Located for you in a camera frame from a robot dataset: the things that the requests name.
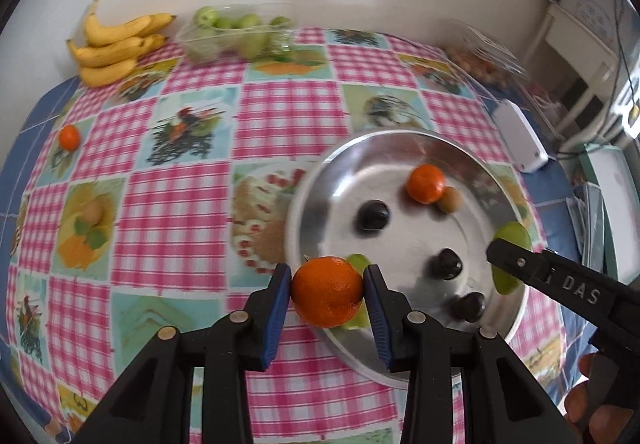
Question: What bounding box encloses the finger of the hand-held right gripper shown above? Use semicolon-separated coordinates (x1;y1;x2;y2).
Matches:
486;238;551;295

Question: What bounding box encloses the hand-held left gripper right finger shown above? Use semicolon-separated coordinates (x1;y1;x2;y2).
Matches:
362;265;583;444

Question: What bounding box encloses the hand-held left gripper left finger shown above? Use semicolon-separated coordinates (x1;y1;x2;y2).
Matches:
70;264;293;444

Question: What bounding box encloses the green mango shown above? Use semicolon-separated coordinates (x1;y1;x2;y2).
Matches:
492;221;534;296

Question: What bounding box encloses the large mandarin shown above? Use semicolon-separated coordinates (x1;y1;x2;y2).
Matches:
291;255;365;329
406;164;447;205

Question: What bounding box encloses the dark plum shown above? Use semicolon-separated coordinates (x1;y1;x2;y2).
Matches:
450;291;486;323
431;248;463;281
354;200;391;232

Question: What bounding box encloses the round metal plate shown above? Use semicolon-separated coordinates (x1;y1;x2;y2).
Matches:
284;129;532;382

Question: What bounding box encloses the person's right hand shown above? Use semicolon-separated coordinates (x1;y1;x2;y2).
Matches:
564;353;608;427

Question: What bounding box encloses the green round fruit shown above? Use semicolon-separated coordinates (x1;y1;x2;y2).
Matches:
335;253;373;331

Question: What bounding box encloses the pale green-rimmed tray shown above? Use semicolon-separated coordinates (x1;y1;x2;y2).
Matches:
567;141;640;275

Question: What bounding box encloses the white power adapter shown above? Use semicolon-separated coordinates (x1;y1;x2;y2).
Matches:
492;99;549;173

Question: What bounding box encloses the pink checked printed tablecloth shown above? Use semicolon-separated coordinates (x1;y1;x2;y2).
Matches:
0;26;568;444

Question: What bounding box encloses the clear plastic snack container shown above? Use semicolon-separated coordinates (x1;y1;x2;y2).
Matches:
442;21;531;87

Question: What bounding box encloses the white shelf unit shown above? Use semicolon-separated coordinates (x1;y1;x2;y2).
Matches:
520;0;640;145

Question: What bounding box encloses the small mandarin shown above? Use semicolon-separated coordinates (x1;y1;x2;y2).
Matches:
58;125;82;150

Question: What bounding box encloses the plastic-wrapped tray of green apples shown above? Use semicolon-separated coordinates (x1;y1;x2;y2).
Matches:
176;4;301;65

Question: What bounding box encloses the yellow banana bunch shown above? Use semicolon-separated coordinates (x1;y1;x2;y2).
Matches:
66;0;177;88

